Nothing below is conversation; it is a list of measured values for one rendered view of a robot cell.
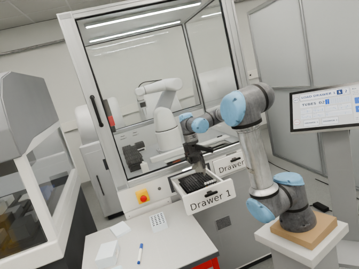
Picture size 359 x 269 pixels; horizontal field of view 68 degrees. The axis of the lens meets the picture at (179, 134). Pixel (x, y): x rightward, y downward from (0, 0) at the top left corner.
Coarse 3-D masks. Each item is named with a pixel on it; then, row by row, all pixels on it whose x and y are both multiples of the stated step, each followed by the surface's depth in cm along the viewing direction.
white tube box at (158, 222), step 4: (160, 212) 156; (152, 216) 155; (156, 216) 154; (160, 216) 152; (164, 216) 151; (152, 220) 151; (156, 220) 149; (160, 220) 148; (164, 220) 147; (152, 224) 147; (156, 224) 146; (160, 224) 144; (164, 224) 145; (152, 228) 143; (156, 228) 144; (160, 228) 144; (164, 228) 145
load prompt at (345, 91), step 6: (330, 90) 179; (336, 90) 177; (342, 90) 175; (348, 90) 173; (300, 96) 189; (306, 96) 186; (312, 96) 184; (318, 96) 182; (324, 96) 180; (330, 96) 178
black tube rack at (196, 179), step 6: (192, 174) 172; (198, 174) 170; (180, 180) 167; (186, 180) 165; (192, 180) 163; (198, 180) 162; (204, 180) 159; (186, 186) 157; (192, 186) 155; (186, 192) 156
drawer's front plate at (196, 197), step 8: (216, 184) 143; (224, 184) 144; (232, 184) 145; (192, 192) 141; (200, 192) 141; (224, 192) 145; (232, 192) 146; (184, 200) 139; (192, 200) 140; (200, 200) 141; (208, 200) 143; (224, 200) 145; (192, 208) 141; (200, 208) 142
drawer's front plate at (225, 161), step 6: (228, 156) 178; (234, 156) 179; (240, 156) 180; (216, 162) 176; (222, 162) 177; (228, 162) 179; (234, 162) 180; (240, 162) 181; (216, 168) 177; (222, 168) 178; (234, 168) 181; (240, 168) 182; (216, 174) 178; (222, 174) 179
